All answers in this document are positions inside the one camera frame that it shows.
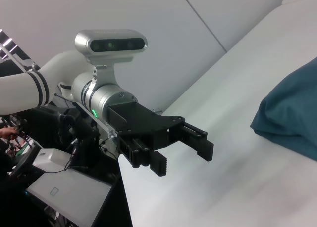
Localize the left gripper cable with plug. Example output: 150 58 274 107
99 129 121 153

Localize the black equipment stand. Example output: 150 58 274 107
58 108 101 170

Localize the white box device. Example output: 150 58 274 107
32 147 73 174

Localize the teal t-shirt with FREE print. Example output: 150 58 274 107
250 56 317 162

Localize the grey flat panel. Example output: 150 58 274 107
25 166 114 227

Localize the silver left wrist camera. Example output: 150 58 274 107
74 28 149 87

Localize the thin black cable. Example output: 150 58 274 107
41 137 84 175

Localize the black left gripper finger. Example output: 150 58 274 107
177 122 214 163
118 137 169 178

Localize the person's bare hand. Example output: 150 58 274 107
0 127 18 140

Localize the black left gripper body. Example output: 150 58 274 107
106 101 186 161

